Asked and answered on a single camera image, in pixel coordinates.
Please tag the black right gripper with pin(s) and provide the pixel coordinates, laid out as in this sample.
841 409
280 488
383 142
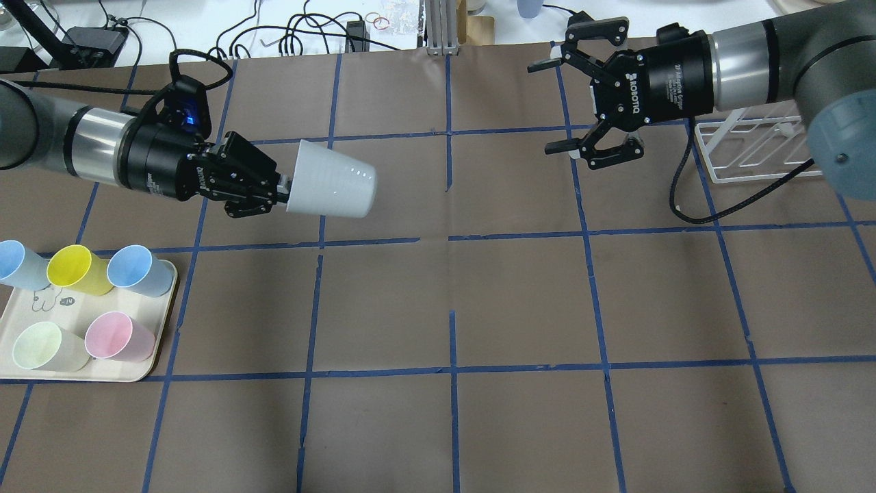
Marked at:
674 70

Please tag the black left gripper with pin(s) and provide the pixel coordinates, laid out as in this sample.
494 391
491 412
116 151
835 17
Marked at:
156 166

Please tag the white ikea cup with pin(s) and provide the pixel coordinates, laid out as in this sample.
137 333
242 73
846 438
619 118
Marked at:
329 183

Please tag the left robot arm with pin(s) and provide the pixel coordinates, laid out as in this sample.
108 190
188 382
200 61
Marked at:
67 137

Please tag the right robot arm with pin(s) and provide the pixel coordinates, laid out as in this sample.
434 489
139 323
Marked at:
822 59

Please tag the blue cup near pink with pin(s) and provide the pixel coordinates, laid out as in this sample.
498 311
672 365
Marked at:
135 268

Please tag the yellow cup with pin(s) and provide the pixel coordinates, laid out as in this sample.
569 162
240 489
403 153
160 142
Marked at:
77 268

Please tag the blue cup at tray end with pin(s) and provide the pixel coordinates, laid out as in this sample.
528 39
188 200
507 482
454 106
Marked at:
23 268

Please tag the pale green cup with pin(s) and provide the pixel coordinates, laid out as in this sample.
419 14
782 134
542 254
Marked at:
47 346

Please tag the black monitor stand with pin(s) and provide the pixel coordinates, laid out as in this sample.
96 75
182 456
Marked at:
68 48

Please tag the beige serving tray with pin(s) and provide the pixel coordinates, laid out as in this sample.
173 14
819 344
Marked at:
74 311

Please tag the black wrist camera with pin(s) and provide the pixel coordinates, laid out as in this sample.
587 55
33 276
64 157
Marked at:
185 107

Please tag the aluminium frame post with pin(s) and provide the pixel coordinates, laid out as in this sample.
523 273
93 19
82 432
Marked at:
440 27

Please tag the white wire cup rack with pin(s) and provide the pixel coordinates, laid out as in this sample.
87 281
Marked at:
751 148

